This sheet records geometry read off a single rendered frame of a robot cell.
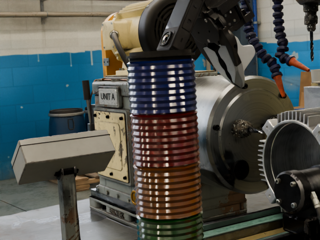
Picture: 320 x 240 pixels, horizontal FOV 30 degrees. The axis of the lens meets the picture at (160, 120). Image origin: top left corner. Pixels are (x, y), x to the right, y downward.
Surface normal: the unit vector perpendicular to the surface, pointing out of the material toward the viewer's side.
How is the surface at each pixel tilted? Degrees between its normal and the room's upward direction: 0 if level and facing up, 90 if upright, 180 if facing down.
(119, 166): 90
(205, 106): 58
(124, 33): 90
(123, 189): 89
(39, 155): 50
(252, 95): 90
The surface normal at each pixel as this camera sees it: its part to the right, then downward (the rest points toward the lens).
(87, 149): 0.36, -0.59
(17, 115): 0.59, 0.05
